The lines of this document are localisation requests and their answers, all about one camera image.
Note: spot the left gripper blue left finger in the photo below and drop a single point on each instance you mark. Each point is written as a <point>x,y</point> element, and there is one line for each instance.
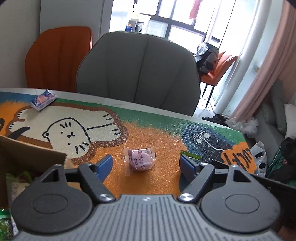
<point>103,167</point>

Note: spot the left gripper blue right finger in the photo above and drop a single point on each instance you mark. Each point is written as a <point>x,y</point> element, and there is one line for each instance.
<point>189,168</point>

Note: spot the green avocado snack packet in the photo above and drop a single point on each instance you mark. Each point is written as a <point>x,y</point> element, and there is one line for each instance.
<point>190,155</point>

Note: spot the purple pastry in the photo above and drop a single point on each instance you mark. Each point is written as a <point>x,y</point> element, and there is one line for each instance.
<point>139,160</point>

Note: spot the long white cake package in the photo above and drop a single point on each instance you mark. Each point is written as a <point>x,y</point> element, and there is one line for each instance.
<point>15,188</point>

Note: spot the light green snack packet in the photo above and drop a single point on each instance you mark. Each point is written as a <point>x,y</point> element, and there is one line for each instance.
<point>6,230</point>

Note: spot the black clothes on sofa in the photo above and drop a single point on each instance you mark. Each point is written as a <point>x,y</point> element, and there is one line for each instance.
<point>282,167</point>

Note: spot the crumpled white plastic bag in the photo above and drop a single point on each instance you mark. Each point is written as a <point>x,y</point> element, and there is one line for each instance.
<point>246,127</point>

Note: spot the grey sofa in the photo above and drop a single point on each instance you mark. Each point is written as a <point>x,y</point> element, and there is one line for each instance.
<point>272,123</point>

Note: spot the open cardboard box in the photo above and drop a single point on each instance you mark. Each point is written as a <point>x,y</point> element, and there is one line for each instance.
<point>18,157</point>

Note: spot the blue tissue packet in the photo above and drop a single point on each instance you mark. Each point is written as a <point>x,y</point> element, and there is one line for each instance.
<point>43,100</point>

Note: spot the grey chair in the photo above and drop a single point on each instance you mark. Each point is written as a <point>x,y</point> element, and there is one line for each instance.
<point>142,69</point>

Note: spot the white pillow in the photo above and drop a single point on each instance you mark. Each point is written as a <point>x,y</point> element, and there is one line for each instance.
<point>290,116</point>

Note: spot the orange chair by window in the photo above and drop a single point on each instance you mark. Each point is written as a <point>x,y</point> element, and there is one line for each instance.
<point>213,77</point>

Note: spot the dark backpack on chair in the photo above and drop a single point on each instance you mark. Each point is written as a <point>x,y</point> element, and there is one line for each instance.
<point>206,58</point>

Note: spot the pink curtain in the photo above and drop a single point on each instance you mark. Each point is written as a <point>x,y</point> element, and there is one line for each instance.
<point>278,64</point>

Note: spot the hanging red garment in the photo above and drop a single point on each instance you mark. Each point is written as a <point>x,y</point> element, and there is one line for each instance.
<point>195,9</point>

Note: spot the white board against wall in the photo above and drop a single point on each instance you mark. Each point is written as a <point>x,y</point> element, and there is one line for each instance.
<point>95,14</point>

